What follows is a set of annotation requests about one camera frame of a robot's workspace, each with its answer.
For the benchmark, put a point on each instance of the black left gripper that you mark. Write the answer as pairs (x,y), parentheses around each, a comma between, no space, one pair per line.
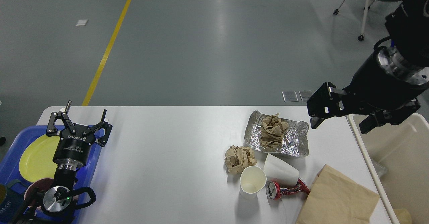
(74,148)

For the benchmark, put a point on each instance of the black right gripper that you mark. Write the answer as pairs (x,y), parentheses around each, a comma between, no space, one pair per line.
(387,82)

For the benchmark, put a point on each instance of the yellow plastic plate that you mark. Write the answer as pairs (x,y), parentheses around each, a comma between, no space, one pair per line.
(36,161)

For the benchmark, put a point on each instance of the pink mug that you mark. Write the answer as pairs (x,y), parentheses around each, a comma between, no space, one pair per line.
(37,185)

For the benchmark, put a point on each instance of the dark teal mug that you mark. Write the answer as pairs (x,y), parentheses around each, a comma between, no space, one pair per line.
(11,198)

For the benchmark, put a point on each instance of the brown paper bag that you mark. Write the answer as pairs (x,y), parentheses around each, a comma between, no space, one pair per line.
(336,199)

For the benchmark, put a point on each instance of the white paper cup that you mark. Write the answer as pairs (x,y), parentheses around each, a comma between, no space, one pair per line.
(280,171)
(252,180)

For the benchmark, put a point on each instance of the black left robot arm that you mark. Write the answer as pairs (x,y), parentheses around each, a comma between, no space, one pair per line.
(59,121)

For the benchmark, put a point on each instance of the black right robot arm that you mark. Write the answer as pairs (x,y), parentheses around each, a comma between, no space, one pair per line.
(408,31)

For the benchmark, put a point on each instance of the right metal floor plate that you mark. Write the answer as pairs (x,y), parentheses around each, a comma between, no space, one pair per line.
(305,95)

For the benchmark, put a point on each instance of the metal floor plate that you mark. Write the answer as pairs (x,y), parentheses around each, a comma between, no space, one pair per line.
(290,96)
(305,95)

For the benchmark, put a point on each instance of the crumpled aluminium foil sheet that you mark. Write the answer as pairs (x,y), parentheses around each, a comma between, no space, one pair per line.
(295,143)

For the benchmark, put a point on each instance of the left metal floor plate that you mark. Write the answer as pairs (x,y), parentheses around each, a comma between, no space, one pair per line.
(290,96)

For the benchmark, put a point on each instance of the beige plastic bin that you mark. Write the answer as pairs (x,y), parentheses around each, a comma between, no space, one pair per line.
(398,160)

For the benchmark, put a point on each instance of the crumpled brown paper on foil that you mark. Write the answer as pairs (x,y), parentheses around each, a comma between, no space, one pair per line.
(272,131)

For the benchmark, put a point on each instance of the tipped white paper cup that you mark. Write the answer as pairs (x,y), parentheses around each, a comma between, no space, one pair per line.
(280,171)

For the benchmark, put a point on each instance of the crushed red soda can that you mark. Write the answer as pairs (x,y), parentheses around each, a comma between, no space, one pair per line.
(275,192)

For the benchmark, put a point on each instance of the white floor marker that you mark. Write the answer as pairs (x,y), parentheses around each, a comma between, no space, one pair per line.
(82,22)

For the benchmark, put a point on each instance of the crumpled brown paper ball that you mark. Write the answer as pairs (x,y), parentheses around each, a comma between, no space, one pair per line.
(238,158)

